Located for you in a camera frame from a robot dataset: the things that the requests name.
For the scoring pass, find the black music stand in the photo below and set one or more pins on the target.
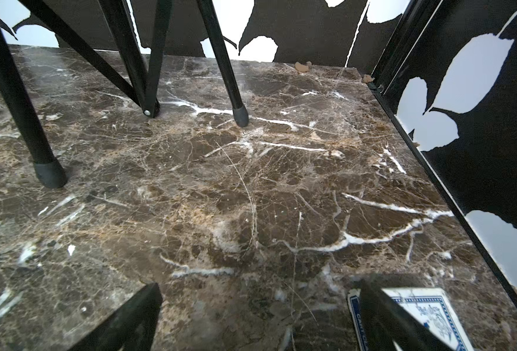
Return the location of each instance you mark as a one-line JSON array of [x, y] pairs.
[[141, 87]]

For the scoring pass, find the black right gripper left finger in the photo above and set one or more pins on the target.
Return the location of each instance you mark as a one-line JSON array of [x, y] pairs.
[[131, 327]]

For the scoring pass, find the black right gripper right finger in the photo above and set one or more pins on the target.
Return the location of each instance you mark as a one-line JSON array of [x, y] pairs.
[[388, 326]]

